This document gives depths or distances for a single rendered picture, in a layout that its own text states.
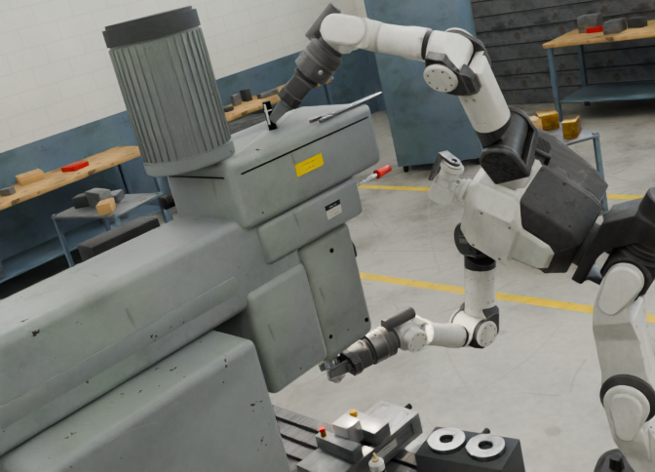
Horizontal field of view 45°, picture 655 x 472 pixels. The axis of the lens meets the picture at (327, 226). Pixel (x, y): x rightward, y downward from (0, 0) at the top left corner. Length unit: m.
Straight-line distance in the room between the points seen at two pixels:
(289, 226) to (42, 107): 7.12
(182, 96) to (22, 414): 0.68
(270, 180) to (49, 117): 7.16
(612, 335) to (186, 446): 1.11
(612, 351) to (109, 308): 1.26
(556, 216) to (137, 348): 1.03
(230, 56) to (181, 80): 8.49
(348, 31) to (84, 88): 7.34
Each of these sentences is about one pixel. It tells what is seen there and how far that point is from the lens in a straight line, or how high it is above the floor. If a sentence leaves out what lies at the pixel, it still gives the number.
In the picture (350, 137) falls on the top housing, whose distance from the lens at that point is 1.92.
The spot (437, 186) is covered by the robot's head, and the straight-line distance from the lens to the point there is 2.12.
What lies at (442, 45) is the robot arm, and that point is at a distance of 1.75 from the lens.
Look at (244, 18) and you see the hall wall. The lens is 10.35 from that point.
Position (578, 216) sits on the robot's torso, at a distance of 2.02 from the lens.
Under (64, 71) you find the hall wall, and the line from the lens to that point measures 8.94.
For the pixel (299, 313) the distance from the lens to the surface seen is 1.85.
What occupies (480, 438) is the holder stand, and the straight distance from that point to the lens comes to 1.96.
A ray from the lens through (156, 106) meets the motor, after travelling 1.67.
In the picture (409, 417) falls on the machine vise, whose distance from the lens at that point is 2.32.
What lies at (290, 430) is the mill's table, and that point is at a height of 0.92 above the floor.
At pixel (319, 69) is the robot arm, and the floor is 2.01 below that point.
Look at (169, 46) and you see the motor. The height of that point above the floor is 2.15.
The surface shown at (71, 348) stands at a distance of 1.54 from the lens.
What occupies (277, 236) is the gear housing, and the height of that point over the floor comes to 1.69.
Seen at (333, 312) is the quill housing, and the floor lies 1.43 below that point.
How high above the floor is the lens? 2.23
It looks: 18 degrees down
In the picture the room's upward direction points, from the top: 14 degrees counter-clockwise
